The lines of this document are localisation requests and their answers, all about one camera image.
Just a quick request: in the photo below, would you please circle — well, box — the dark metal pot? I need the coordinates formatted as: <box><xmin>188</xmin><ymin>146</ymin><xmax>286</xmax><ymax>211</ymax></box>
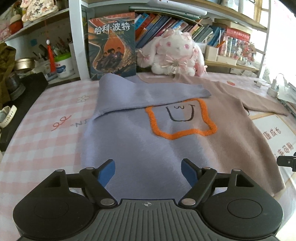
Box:
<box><xmin>5</xmin><ymin>72</ymin><xmax>26</xmax><ymax>101</ymax></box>

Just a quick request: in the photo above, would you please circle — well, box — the floral paper plaque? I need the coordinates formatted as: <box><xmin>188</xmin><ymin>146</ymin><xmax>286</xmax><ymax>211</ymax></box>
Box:
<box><xmin>20</xmin><ymin>0</ymin><xmax>58</xmax><ymax>21</ymax></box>

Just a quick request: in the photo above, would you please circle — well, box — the row of colourful books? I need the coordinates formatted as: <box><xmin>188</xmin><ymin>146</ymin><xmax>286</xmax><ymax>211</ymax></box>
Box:
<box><xmin>135</xmin><ymin>13</ymin><xmax>226</xmax><ymax>48</ymax></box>

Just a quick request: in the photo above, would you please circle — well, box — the white wristwatch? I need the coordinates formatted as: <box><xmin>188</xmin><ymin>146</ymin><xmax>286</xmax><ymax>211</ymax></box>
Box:
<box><xmin>0</xmin><ymin>105</ymin><xmax>18</xmax><ymax>128</ymax></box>

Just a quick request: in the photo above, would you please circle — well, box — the white and pink plush bunny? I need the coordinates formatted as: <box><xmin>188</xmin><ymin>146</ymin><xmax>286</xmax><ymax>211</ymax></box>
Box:
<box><xmin>135</xmin><ymin>29</ymin><xmax>208</xmax><ymax>77</ymax></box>

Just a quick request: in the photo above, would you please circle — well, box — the white charger plug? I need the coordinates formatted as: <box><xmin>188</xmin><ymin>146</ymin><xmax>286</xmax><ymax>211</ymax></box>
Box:
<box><xmin>267</xmin><ymin>74</ymin><xmax>286</xmax><ymax>98</ymax></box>

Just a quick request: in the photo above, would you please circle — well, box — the lavender and tan sweater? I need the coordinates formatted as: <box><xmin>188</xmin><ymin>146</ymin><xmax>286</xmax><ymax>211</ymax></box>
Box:
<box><xmin>81</xmin><ymin>74</ymin><xmax>289</xmax><ymax>202</ymax></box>

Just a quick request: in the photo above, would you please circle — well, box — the red printed card set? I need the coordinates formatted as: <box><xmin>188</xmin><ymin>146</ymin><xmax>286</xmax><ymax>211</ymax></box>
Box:
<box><xmin>225</xmin><ymin>27</ymin><xmax>255</xmax><ymax>65</ymax></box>

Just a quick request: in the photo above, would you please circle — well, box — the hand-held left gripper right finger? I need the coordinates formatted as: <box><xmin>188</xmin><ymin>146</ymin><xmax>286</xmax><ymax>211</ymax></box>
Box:
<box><xmin>178</xmin><ymin>158</ymin><xmax>253</xmax><ymax>207</ymax></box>

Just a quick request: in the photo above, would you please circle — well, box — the fantasy novel with dragon cover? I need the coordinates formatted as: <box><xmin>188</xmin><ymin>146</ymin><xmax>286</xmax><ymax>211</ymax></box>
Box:
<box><xmin>87</xmin><ymin>12</ymin><xmax>137</xmax><ymax>81</ymax></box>

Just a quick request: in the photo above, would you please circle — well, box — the round metal tin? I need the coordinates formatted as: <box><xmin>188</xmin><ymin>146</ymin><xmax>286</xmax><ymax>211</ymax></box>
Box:
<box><xmin>14</xmin><ymin>58</ymin><xmax>35</xmax><ymax>72</ymax></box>

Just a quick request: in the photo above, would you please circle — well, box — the tall cream cardboard box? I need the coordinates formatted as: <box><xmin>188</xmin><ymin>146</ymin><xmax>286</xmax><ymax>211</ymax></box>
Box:
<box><xmin>205</xmin><ymin>45</ymin><xmax>219</xmax><ymax>62</ymax></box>

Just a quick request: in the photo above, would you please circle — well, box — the flat cream cardboard box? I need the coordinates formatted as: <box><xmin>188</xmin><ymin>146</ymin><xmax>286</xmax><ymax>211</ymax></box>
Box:
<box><xmin>216</xmin><ymin>56</ymin><xmax>237</xmax><ymax>66</ymax></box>

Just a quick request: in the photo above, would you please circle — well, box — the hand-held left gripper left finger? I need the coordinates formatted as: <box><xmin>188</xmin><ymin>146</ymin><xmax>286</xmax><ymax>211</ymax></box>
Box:
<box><xmin>45</xmin><ymin>159</ymin><xmax>117</xmax><ymax>207</ymax></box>

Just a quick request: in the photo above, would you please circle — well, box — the white jar with green lid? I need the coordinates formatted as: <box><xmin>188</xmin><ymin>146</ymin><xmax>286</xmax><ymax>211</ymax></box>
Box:
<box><xmin>54</xmin><ymin>53</ymin><xmax>75</xmax><ymax>79</ymax></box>

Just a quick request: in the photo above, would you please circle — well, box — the white tablet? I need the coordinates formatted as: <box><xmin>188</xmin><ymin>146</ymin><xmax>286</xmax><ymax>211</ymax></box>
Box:
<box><xmin>148</xmin><ymin>0</ymin><xmax>208</xmax><ymax>16</ymax></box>

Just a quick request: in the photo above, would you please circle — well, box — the white shelf unit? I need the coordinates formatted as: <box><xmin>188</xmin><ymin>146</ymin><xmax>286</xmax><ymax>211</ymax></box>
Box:
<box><xmin>0</xmin><ymin>0</ymin><xmax>271</xmax><ymax>81</ymax></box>

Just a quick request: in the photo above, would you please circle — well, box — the olive jacket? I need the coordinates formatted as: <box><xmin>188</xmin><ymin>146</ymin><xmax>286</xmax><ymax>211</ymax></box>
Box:
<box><xmin>0</xmin><ymin>43</ymin><xmax>17</xmax><ymax>109</ymax></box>

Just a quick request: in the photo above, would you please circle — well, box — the bunch of pens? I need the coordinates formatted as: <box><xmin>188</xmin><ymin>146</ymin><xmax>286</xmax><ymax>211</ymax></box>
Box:
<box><xmin>32</xmin><ymin>35</ymin><xmax>73</xmax><ymax>58</ymax></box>

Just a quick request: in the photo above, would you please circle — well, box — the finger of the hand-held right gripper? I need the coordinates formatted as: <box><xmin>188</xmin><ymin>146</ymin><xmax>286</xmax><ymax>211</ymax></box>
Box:
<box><xmin>277</xmin><ymin>152</ymin><xmax>296</xmax><ymax>172</ymax></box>

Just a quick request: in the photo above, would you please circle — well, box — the red tassel charm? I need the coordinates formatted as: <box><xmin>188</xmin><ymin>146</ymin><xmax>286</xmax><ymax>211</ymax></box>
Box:
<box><xmin>46</xmin><ymin>39</ymin><xmax>57</xmax><ymax>73</ymax></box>

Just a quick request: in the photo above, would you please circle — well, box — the red round figurine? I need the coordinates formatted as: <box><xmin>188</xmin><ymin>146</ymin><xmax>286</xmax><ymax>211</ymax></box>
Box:
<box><xmin>9</xmin><ymin>14</ymin><xmax>23</xmax><ymax>33</ymax></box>

